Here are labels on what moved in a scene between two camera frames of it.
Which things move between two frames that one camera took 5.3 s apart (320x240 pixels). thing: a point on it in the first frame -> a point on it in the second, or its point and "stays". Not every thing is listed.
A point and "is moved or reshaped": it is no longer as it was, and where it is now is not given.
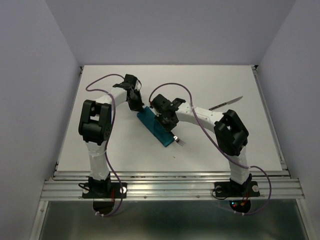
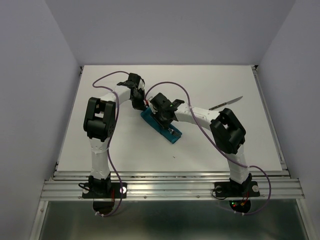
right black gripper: (167, 127) stays
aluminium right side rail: (274, 131) stays
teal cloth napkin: (147, 117) is moved or reshaped
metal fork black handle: (179, 141) -> (172, 131)
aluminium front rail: (172, 184) stays
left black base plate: (104, 190) stays
